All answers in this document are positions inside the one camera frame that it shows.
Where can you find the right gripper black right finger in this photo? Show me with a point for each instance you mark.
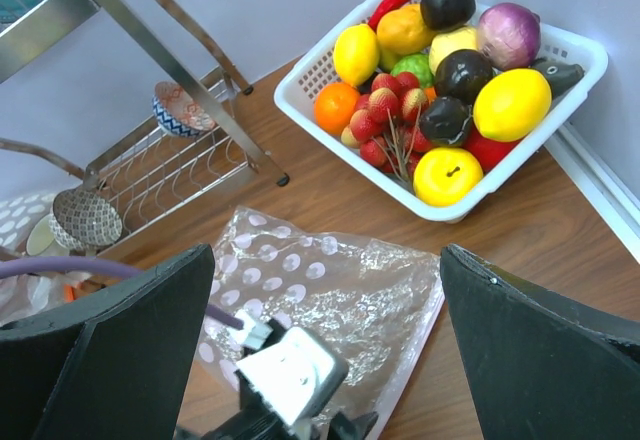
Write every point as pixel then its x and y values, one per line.
pixel 540 365

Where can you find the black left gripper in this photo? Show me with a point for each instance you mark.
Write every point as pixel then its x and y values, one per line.
pixel 256 421

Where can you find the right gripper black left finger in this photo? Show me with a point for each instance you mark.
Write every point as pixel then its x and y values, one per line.
pixel 113 364

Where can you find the clear polka dot zip bag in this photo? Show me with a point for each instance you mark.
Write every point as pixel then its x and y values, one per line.
pixel 374 302

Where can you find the yellow apple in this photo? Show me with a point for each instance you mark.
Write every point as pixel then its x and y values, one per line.
pixel 445 175

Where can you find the dark mangosteen fruit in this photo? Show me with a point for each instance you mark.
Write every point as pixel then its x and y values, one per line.
pixel 446 122

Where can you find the dark plum fruit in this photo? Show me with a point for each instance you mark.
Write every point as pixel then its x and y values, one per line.
pixel 462 75

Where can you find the dark purple plum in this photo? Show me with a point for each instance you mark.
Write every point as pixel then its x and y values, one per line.
pixel 446 15

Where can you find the cream mug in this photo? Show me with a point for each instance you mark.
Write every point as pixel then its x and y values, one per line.
pixel 41 241

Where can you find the grey patterned bowl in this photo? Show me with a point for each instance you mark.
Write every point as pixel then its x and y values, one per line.
pixel 82 220

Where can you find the red apple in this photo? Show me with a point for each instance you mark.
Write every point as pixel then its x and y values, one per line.
pixel 489 153

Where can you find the blue patterned bowl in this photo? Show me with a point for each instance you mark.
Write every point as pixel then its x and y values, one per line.
pixel 177 113

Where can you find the large yellow lemon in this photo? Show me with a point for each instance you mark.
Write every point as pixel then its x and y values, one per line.
pixel 512 104

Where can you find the lychee bunch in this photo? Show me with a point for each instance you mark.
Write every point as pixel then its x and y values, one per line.
pixel 383 128

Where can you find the dark grey avocado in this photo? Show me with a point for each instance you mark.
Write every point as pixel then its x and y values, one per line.
pixel 560 76

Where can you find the green custard apple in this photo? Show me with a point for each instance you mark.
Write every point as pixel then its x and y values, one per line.
pixel 418 64

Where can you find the orange fruit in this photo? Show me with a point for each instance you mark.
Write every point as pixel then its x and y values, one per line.
pixel 334 106

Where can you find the red onion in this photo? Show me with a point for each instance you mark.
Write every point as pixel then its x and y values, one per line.
pixel 509 35

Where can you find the pale yellow fruit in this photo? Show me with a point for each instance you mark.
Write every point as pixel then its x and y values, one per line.
pixel 444 44

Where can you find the orange mango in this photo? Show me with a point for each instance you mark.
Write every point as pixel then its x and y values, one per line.
pixel 404 32

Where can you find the steel dish rack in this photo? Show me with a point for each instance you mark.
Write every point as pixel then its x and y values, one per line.
pixel 190 149

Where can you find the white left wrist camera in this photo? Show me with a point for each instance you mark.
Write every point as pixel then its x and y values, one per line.
pixel 296 376

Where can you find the aluminium frame rail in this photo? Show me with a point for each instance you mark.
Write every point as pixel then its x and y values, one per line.
pixel 615 203

